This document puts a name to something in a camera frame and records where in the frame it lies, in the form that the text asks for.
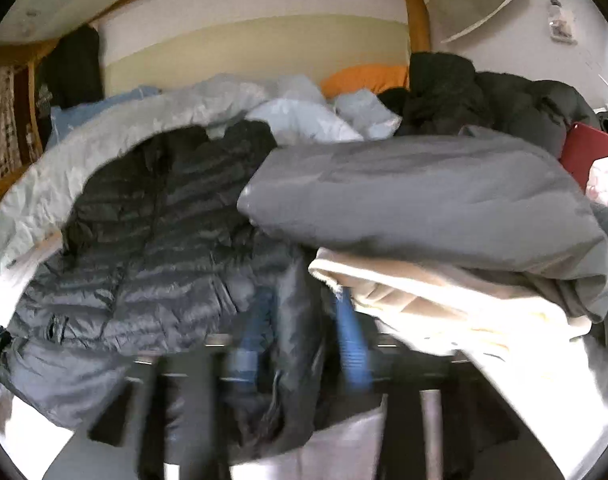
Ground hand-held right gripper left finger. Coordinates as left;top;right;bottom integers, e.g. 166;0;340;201
86;287;280;480

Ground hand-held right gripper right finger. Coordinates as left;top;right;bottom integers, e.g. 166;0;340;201
331;290;486;480

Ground black puffer jacket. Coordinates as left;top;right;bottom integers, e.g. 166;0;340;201
0;120;330;453

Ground dark hanging clothes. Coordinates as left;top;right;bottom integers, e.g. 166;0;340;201
36;25;105;111

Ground cream fleece garment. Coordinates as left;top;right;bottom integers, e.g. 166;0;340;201
308;246;592;356

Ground grey folded jacket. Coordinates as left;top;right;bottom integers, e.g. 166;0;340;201
236;127;608;323

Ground light grey duvet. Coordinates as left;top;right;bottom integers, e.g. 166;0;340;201
0;74;330;281

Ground light blue blanket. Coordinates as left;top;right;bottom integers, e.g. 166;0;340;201
246;89;402;143

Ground patterned beige curtain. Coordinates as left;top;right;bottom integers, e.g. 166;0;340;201
0;62;25;188

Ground blue pillow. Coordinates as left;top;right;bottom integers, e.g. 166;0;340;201
49;85;162;146

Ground orange pillow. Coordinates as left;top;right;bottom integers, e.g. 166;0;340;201
320;64;410;98

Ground black padded coat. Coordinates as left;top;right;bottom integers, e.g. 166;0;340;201
379;51;605;141

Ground pink cloth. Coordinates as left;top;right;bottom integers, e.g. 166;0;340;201
585;156;608;211

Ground red flat case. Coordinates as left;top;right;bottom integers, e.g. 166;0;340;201
559;121;608;177

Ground wooden bed frame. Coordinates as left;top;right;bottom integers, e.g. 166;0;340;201
0;0;431;221

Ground small wall fixture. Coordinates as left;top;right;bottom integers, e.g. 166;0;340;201
548;0;580;42

